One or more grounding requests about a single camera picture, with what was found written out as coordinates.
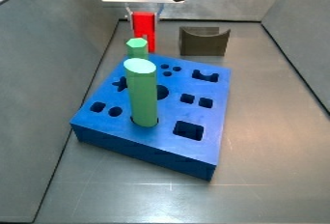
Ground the red square-circle block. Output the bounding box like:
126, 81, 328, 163
131, 12, 157, 52

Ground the blue foam peg board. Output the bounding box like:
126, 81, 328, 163
71, 54, 231, 181

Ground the green hexagonal peg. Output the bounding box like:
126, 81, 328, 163
127, 38, 149, 59

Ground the black curved fixture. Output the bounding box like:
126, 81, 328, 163
179, 26, 231, 56

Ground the green round peg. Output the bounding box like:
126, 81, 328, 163
125, 58, 158, 127

